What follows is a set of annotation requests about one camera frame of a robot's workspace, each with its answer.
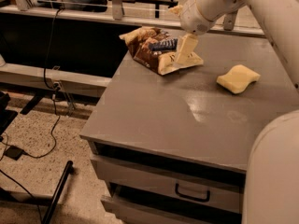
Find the grey cabinet with drawers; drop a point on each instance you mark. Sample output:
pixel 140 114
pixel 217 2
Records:
pixel 174 149

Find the black metal leg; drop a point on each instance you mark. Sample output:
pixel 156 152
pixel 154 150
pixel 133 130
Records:
pixel 57 193

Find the black power adapter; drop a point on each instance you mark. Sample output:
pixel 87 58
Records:
pixel 14 152

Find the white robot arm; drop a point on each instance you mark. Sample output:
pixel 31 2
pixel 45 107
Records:
pixel 271 194

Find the yellow sponge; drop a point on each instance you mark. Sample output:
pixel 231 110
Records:
pixel 238 78

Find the brown chip bag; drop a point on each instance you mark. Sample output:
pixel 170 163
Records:
pixel 159 62

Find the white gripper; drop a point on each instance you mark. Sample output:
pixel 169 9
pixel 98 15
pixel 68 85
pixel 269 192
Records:
pixel 193 19

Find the blue rxbar blueberry wrapper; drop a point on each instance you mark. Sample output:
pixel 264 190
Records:
pixel 163 45

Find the metal railing frame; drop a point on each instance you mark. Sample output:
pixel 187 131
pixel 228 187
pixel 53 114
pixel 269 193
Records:
pixel 134 15

